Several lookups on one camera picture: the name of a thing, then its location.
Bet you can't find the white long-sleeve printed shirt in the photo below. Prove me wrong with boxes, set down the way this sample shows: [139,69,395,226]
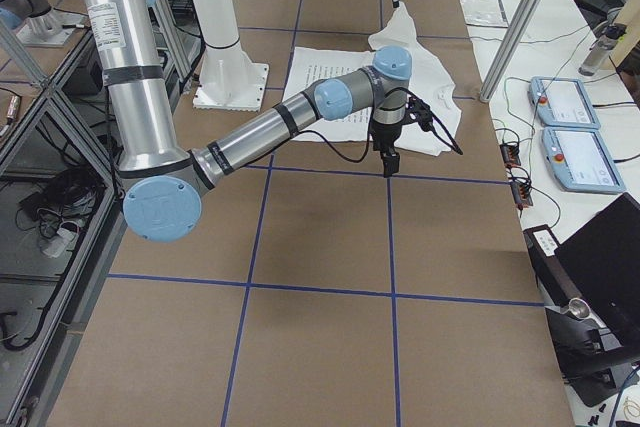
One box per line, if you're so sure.
[283,2,461,156]

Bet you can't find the aluminium frame post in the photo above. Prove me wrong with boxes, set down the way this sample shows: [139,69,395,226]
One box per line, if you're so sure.
[479,0,541,103]

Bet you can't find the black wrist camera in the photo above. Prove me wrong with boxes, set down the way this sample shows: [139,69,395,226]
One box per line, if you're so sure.
[407,96,435,132]

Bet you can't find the grey water bottle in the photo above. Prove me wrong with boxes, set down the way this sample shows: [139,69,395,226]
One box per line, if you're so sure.
[578,23,627,77]

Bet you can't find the blue teach pendant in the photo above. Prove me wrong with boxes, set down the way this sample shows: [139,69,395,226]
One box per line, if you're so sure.
[529,76,600,130]
[541,127,626,194]

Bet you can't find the lower blue teach pendant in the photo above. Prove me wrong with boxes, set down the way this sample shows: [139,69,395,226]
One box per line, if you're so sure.
[541,127,626,194]

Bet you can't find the orange black adapter board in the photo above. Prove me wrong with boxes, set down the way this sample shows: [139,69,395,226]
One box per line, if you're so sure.
[500,142,522,168]

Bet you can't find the clear plastic bag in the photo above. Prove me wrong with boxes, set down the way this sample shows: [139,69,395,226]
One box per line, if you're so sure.
[460,0,509,28]

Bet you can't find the black laptop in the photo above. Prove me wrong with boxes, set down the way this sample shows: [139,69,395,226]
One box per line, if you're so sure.
[555,193,639,345]

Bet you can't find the upper blue teach pendant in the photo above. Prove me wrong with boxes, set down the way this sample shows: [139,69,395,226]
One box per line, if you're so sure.
[529,76,600,130]

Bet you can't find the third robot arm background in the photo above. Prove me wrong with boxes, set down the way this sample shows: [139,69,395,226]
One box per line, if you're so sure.
[1,0,88,47]

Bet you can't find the black power supply box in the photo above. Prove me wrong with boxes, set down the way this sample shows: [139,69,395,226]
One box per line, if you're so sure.
[62,46,103,96]

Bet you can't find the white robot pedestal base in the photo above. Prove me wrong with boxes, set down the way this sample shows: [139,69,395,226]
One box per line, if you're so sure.
[193,44,269,111]

